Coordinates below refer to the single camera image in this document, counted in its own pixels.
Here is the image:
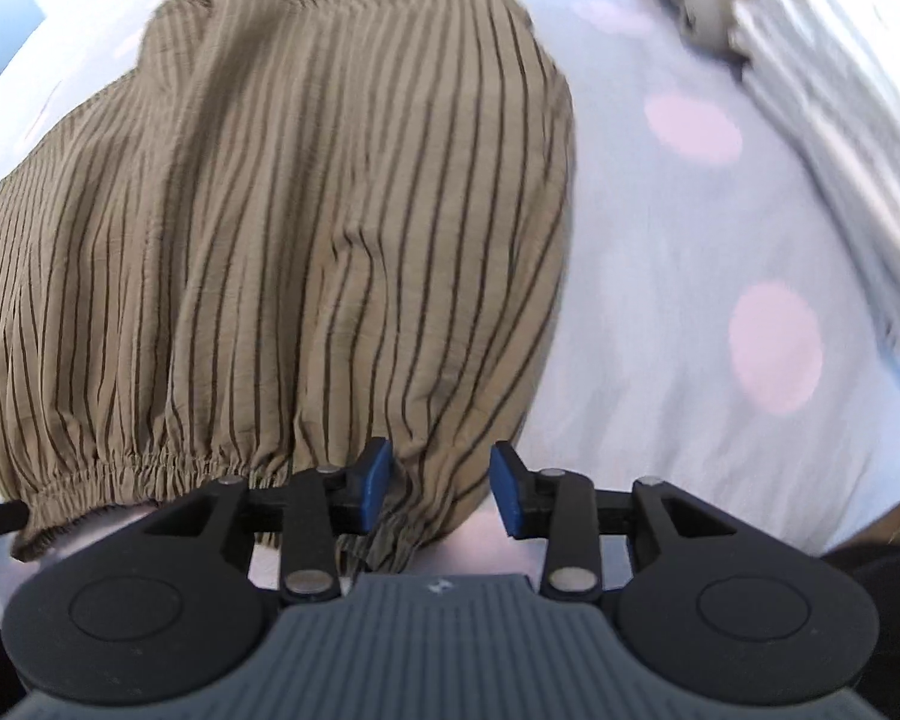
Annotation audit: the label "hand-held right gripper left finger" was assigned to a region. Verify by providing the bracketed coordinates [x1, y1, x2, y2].
[144, 438, 395, 604]

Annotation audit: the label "grey striped cloth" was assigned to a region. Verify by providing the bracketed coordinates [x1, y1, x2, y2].
[598, 0, 900, 361]

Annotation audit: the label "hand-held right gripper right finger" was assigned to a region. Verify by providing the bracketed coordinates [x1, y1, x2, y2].
[490, 441, 742, 604]

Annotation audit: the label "brown striped pants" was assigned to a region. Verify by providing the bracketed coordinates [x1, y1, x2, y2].
[0, 0, 577, 575]

